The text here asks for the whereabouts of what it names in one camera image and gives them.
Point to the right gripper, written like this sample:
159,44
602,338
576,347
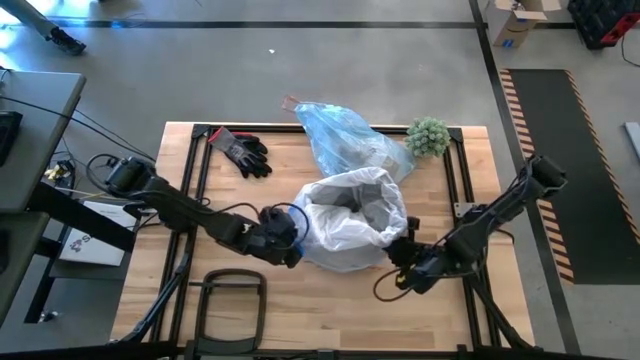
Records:
425,260

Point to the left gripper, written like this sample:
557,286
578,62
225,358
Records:
272,247

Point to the blue plastic object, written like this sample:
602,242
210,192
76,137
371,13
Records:
299,248

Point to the white printed plastic bag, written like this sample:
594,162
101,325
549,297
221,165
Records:
350,230

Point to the translucent bluish bin liner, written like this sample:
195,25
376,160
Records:
350,145

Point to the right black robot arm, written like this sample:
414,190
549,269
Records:
500,210

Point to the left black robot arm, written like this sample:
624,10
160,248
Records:
180,207

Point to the grey red work glove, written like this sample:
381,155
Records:
245,150

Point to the potted green succulent plant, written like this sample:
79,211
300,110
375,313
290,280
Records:
427,136

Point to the white flat box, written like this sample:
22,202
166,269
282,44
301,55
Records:
95,245

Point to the black hazard striped floor mat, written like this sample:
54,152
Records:
575,175

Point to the cardboard box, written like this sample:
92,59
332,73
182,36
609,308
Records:
515,27

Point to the grey desk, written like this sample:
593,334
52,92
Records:
30,140

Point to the black keyboard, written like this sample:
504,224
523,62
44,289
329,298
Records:
10,135

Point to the black red toolbox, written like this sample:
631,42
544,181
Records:
595,20

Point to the grey desk leg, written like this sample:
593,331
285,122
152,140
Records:
65,40

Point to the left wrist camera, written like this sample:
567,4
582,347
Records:
279,222

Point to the black aluminium table frame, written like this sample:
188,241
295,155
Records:
190,160

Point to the black desk leg frame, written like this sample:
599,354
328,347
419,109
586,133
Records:
75,212

